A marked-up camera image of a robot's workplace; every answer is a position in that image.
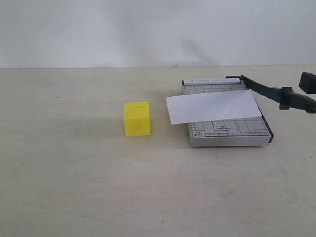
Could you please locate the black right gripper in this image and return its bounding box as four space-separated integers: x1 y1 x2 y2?
299 72 316 94

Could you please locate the black cutter blade arm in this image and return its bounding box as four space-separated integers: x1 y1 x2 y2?
240 75 316 114

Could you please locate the white paper sheet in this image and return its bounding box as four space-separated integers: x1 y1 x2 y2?
166 90 262 124

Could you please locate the yellow foam cube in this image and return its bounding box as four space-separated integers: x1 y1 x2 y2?
123 101 151 137

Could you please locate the grey paper cutter base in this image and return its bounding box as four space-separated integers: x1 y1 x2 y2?
182 76 274 147

